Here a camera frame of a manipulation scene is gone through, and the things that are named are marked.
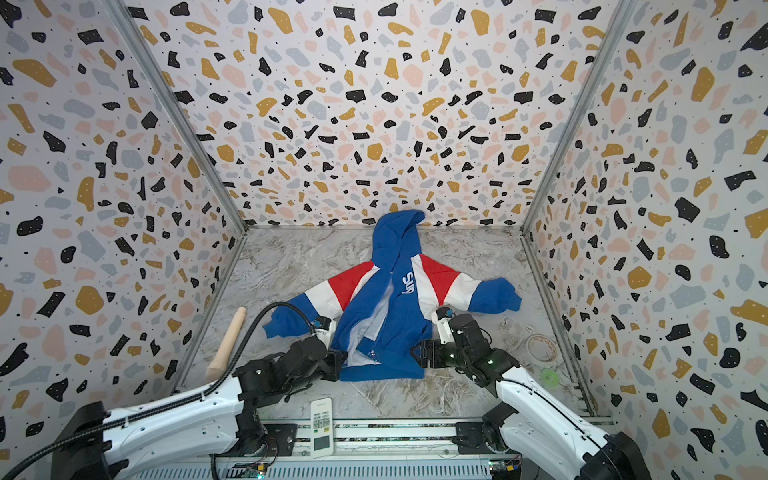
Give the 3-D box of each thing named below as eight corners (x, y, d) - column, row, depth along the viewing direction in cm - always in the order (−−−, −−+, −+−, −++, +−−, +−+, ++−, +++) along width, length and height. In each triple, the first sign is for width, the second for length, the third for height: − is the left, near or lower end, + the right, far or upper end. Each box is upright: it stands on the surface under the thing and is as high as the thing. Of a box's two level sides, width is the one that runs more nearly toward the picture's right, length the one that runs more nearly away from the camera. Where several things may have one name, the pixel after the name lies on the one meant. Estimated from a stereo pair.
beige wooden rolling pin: (211, 380, 85) (204, 375, 82) (238, 313, 99) (233, 307, 96) (224, 380, 85) (217, 376, 82) (249, 313, 99) (244, 307, 96)
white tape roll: (531, 363, 89) (534, 360, 88) (524, 336, 95) (526, 333, 93) (559, 363, 90) (562, 360, 88) (550, 336, 95) (553, 333, 93)
